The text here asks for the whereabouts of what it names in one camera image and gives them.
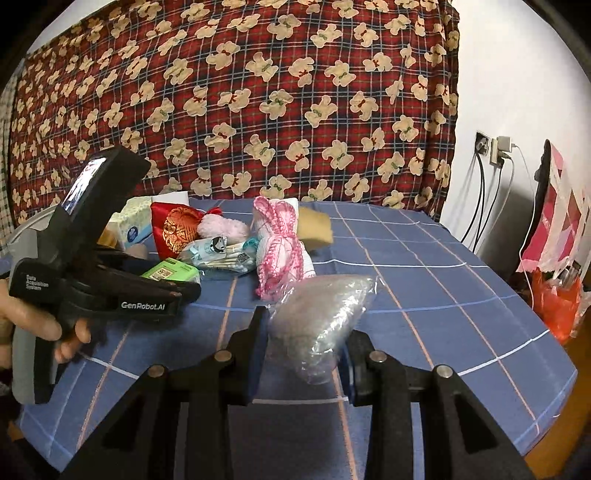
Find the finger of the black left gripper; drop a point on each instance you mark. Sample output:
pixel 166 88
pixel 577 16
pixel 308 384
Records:
pixel 125 275

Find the person's left hand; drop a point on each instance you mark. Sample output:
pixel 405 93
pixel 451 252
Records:
pixel 16 313

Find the clear bag of white stuffing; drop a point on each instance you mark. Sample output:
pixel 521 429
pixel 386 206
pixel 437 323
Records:
pixel 310 323

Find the yellow sponge block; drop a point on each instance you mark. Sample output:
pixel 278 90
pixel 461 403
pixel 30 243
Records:
pixel 314 229

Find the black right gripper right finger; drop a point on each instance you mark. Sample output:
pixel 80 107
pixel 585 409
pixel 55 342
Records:
pixel 460 438

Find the fluffy pink soft item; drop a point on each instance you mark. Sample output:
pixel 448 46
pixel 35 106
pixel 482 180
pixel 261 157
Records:
pixel 213 225

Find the orange plastic bag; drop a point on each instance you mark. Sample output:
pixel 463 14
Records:
pixel 558 304

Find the pink white knitted cloth bundle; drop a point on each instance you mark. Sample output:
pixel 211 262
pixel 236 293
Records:
pixel 281 258

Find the black wall socket plug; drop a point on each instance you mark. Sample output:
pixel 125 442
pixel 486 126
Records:
pixel 482 143

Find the yellow patterned tissue box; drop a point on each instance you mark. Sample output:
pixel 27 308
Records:
pixel 132 224

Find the red gold embroidered pouch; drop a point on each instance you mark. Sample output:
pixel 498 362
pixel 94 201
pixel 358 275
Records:
pixel 174 226

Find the pink white plastic bag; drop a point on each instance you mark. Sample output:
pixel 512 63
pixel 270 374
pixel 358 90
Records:
pixel 560 233

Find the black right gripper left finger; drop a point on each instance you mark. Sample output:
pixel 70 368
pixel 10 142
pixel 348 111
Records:
pixel 174 423

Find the red plaid bear blanket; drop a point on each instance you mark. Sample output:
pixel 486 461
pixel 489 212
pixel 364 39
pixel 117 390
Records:
pixel 317 100

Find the blue checked tablecloth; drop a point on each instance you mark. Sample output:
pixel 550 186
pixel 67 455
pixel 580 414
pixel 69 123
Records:
pixel 437 304

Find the green tissue pack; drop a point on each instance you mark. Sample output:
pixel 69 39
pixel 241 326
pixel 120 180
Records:
pixel 174 271

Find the light blue wipes packet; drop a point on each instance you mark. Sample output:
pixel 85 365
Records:
pixel 215 254

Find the white wall charger plug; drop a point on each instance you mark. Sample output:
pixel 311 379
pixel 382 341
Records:
pixel 500 150

